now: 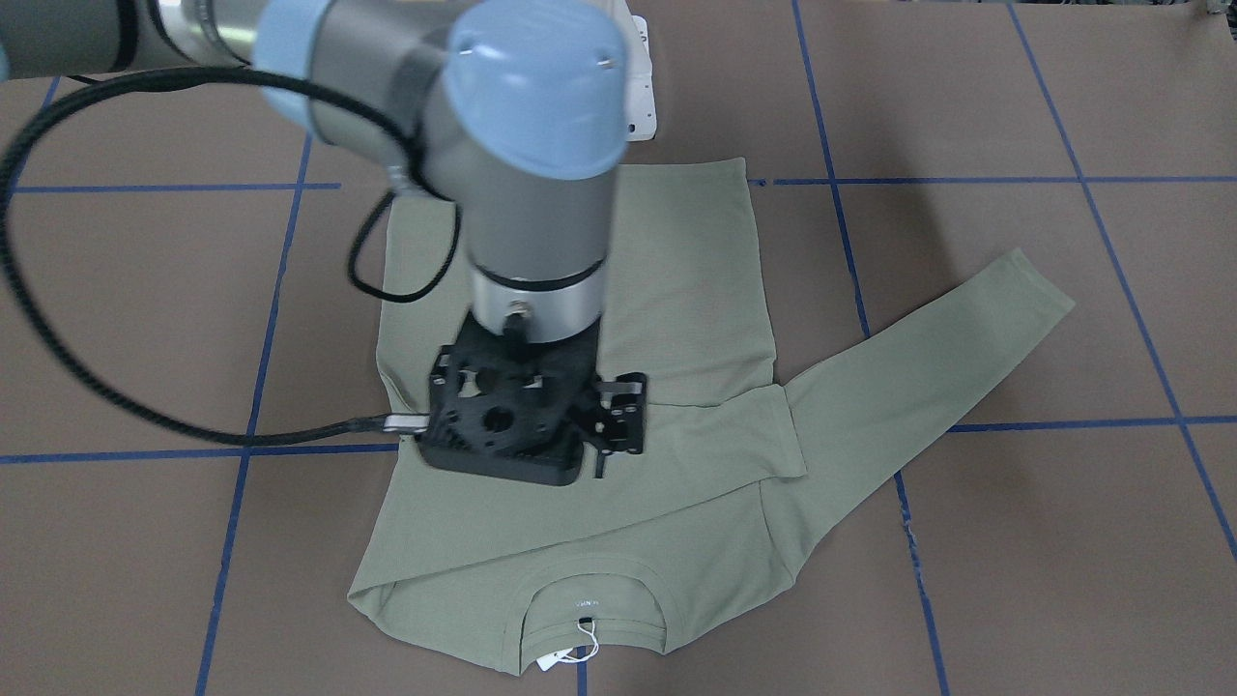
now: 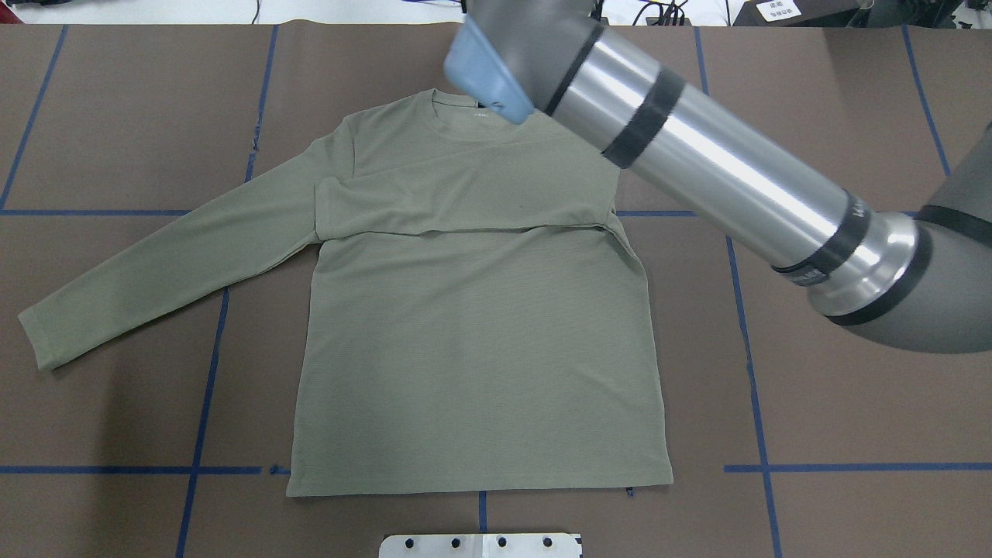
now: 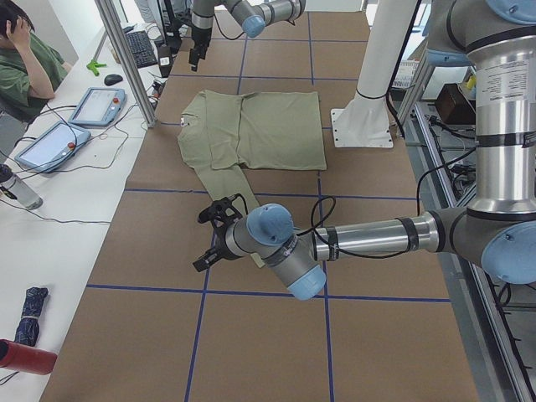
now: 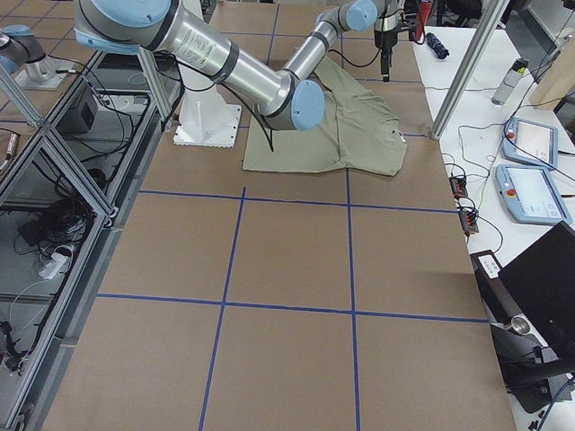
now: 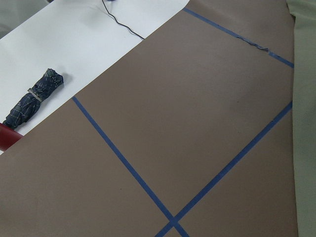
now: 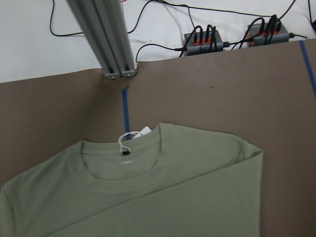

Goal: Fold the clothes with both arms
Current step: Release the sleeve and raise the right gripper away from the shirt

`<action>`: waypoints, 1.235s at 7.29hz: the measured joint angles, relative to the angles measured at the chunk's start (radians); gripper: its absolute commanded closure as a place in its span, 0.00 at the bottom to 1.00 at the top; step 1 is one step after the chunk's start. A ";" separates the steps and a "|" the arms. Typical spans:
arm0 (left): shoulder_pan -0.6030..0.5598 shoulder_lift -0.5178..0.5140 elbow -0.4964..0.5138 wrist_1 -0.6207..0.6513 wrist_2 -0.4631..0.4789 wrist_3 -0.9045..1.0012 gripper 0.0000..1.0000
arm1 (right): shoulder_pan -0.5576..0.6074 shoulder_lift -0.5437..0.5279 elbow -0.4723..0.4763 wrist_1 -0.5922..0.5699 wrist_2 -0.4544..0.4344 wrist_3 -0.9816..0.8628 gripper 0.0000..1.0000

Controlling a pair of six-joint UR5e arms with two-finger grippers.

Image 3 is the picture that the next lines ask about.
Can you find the red water bottle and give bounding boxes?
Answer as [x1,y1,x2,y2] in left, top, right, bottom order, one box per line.
[1,339,58,375]

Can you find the far blue teach pendant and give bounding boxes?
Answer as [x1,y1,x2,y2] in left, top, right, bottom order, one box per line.
[68,87,126,127]

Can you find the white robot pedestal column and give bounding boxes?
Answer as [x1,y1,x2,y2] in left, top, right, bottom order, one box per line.
[331,0,420,148]

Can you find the black keyboard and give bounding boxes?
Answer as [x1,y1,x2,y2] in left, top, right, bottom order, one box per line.
[126,31,158,69]

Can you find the clear grey water bottle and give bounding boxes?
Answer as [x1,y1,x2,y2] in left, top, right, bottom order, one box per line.
[0,164,43,210]

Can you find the blue teach pendant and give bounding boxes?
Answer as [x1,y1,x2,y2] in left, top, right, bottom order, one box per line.
[14,121,91,173]
[68,87,126,127]

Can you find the aluminium frame post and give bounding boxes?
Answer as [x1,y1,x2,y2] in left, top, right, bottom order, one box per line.
[95,0,157,128]

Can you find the folded dark blue umbrella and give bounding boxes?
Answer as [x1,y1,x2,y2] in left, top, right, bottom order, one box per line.
[14,286,49,347]

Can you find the green plastic clamp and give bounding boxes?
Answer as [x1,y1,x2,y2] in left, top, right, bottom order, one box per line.
[86,59,107,76]

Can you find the black computer mouse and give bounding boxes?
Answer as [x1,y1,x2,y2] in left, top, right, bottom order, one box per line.
[104,74,123,86]

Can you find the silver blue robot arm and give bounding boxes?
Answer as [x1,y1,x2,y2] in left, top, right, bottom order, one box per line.
[188,0,307,72]
[179,1,535,300]

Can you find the near blue teach pendant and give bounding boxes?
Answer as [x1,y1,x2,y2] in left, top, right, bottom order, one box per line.
[14,121,91,173]

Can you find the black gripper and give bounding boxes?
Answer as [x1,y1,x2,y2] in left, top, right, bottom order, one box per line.
[188,38,209,72]
[193,226,235,271]

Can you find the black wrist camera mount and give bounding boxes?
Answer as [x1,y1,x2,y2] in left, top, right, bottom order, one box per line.
[197,193,248,229]

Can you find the olive green long-sleeve shirt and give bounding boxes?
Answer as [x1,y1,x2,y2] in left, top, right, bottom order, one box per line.
[178,90,327,209]

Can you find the person in green shirt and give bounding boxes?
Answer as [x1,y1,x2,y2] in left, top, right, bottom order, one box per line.
[1,1,72,123]

